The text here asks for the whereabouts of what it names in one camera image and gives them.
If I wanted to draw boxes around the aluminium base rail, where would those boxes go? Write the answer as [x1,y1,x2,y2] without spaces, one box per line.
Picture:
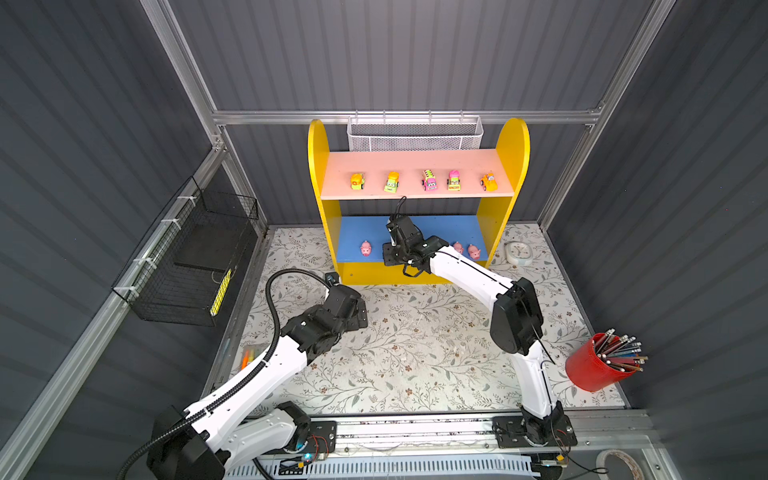
[173,410,661,463]

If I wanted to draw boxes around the marker pen pack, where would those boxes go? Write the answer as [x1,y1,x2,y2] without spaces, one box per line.
[240,345,257,370]

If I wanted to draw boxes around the yellow shelf pink blue boards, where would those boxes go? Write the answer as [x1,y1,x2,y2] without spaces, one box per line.
[308,119,531,285]

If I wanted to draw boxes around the white wire mesh basket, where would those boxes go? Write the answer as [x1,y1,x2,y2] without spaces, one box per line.
[346,117,484,152]

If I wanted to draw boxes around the black wire basket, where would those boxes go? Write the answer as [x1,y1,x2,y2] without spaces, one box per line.
[112,179,260,327]

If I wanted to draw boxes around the orange toy car green base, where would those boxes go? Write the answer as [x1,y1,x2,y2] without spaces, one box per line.
[350,173,365,191]

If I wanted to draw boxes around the black corrugated cable conduit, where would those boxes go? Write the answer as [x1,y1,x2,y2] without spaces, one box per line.
[116,268,331,480]

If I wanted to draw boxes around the red cup holder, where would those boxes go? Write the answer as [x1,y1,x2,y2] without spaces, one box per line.
[565,333,625,392]

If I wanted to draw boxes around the white tape roll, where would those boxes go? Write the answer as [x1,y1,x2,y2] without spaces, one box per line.
[596,449,646,480]

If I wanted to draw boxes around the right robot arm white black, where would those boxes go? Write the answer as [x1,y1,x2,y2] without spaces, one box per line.
[382,214,577,449]

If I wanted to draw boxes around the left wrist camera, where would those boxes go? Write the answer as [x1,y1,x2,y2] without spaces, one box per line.
[324,272,341,286]

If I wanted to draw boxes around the white slotted cable duct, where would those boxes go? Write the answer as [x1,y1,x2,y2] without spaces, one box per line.
[261,454,541,479]

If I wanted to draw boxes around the pink pig toy edge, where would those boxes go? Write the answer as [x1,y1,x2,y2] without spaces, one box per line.
[360,241,372,257]

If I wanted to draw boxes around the green toy car orange top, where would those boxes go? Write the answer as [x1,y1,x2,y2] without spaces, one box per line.
[384,171,400,193]

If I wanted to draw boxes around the pink truck green striped top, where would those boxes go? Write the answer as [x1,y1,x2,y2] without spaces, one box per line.
[422,169,438,192]

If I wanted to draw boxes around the bundle of coloured pencils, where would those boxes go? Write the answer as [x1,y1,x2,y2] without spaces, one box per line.
[592,328,649,373]

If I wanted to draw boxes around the green truck pink mixer drum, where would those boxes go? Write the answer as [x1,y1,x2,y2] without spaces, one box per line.
[446,170,461,191]

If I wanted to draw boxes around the orange yellow toy car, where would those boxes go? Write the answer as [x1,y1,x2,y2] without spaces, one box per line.
[480,172,498,192]

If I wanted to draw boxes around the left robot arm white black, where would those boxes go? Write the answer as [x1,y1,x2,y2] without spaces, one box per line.
[147,284,367,479]

